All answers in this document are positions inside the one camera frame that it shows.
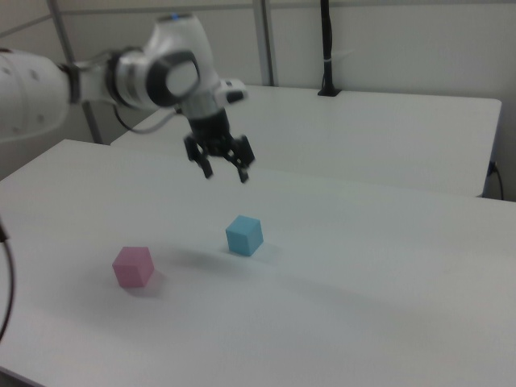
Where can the pink cube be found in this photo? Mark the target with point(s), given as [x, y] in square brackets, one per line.
[132, 268]

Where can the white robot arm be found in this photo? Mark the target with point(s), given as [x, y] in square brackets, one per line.
[173, 44]

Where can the black camera pole with base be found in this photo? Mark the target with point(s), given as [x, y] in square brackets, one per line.
[327, 48]

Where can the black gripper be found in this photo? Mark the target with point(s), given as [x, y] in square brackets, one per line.
[210, 131]

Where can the grey partition post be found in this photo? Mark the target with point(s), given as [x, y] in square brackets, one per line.
[268, 40]
[72, 68]

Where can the blue cube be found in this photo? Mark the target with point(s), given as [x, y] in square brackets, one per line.
[242, 238]

